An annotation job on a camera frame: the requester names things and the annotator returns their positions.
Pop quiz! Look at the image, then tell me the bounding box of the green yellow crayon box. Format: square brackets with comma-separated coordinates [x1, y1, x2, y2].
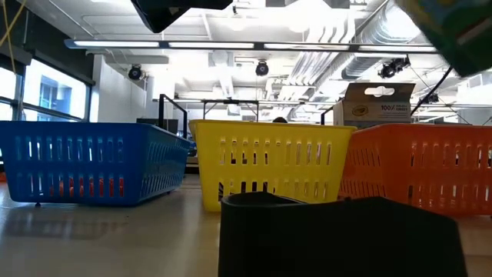
[395, 0, 492, 78]

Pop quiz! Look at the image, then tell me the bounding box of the black metal frame post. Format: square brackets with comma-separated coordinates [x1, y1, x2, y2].
[321, 105, 335, 126]
[158, 93, 188, 139]

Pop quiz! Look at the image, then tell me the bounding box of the large blue Crayola box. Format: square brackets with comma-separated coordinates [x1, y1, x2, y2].
[333, 82, 417, 128]

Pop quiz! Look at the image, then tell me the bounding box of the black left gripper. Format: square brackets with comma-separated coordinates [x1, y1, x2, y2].
[130, 0, 234, 34]

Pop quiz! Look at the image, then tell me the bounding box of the yellow plastic basket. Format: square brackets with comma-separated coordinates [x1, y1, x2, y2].
[188, 119, 357, 212]

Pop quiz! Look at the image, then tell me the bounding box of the yellow cable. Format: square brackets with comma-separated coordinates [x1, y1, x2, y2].
[0, 0, 27, 74]

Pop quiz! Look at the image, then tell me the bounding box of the dark monitor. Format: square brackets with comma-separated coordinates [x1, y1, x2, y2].
[136, 118, 180, 134]

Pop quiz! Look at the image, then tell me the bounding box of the black table frame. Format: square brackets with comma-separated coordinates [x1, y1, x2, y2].
[201, 98, 261, 121]

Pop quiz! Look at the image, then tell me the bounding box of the black velcro strap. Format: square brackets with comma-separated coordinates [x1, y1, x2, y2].
[218, 191, 469, 277]

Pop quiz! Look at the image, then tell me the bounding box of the orange plastic basket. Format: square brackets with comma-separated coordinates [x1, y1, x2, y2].
[338, 123, 492, 219]

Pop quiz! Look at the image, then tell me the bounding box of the silver ventilation duct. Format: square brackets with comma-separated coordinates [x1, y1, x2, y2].
[341, 0, 435, 80]

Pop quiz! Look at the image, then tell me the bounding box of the long ceiling light bar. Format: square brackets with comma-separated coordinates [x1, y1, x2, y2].
[64, 38, 439, 54]

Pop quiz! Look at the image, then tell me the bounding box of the blue plastic basket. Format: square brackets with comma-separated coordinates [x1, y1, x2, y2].
[0, 121, 192, 207]

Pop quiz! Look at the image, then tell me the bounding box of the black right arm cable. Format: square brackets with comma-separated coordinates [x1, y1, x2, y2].
[410, 67, 454, 116]

